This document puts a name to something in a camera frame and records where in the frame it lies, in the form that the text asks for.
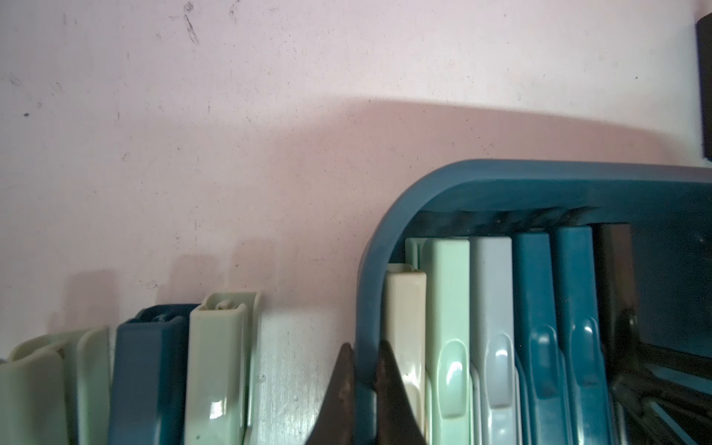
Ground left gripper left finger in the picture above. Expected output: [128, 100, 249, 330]
[305, 343, 355, 445]

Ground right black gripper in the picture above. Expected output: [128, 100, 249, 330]
[608, 309, 711, 444]

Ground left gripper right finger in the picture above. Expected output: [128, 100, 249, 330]
[375, 340, 426, 445]

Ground teal pliers front row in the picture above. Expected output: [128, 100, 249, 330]
[513, 232, 570, 444]

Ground black pliers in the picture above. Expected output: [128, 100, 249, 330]
[695, 12, 711, 161]
[593, 224, 640, 382]

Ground teal plastic storage box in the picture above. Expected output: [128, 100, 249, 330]
[353, 161, 711, 444]

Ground teal pliers left group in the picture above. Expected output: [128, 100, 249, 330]
[109, 303, 197, 444]

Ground light green pliers leftmost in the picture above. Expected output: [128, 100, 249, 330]
[1, 326, 111, 444]

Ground black pliers far left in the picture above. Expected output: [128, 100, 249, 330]
[695, 12, 711, 161]

